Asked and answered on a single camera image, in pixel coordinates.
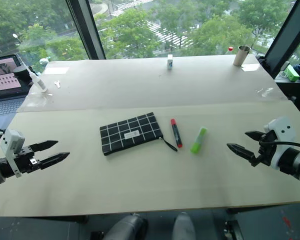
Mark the small white blue box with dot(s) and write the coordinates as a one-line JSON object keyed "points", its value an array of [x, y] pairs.
{"points": [[170, 62]]}

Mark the clear plastic sheet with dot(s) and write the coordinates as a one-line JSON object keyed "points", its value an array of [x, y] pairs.
{"points": [[150, 82]]}

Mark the metal cup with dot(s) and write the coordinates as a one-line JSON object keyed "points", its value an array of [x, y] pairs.
{"points": [[241, 55]]}

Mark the grey rounded robot leg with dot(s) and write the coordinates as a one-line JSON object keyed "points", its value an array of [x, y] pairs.
{"points": [[183, 227]]}

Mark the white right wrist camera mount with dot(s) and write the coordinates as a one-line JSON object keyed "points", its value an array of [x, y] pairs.
{"points": [[281, 130]]}

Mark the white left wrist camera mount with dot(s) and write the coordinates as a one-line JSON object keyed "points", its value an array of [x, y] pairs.
{"points": [[13, 148]]}

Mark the green white box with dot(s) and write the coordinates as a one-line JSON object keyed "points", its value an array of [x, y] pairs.
{"points": [[292, 72]]}

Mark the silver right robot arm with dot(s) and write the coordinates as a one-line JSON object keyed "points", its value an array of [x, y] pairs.
{"points": [[293, 160]]}

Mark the red capped bottle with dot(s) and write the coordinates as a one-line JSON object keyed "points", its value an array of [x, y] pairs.
{"points": [[230, 50]]}

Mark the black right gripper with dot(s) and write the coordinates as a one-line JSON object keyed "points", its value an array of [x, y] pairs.
{"points": [[266, 150]]}

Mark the white glue bottle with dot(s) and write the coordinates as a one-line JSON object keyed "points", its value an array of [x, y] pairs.
{"points": [[37, 81]]}

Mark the small white plastic piece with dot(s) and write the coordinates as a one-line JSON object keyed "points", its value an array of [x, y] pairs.
{"points": [[57, 84]]}

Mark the red black marker pen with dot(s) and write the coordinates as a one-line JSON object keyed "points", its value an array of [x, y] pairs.
{"points": [[176, 132]]}

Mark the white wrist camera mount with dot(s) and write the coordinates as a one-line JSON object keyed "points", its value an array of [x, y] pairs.
{"points": [[13, 148], [281, 130]]}

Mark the green highlighter pen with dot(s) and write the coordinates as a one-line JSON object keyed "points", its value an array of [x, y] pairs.
{"points": [[199, 140]]}

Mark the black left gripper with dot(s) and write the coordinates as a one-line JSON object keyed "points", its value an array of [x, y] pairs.
{"points": [[25, 160]]}

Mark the laptop computer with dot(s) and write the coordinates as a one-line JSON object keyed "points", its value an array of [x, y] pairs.
{"points": [[5, 85]]}

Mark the dark rounded robot leg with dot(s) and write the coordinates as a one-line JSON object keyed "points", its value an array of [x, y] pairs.
{"points": [[128, 228]]}

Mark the black white grid pencil case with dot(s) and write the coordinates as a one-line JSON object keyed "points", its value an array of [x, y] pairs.
{"points": [[131, 132]]}

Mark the black round speaker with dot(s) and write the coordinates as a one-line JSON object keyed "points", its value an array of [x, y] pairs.
{"points": [[21, 72]]}

